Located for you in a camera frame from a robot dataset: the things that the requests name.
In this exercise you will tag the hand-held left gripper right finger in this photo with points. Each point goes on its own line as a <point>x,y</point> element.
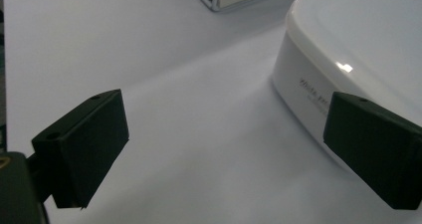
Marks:
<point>375,151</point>

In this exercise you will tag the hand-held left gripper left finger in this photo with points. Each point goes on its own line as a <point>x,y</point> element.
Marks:
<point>79,151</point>

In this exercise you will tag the white lidded plastic box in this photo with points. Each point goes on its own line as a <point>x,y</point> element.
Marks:
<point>348,28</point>

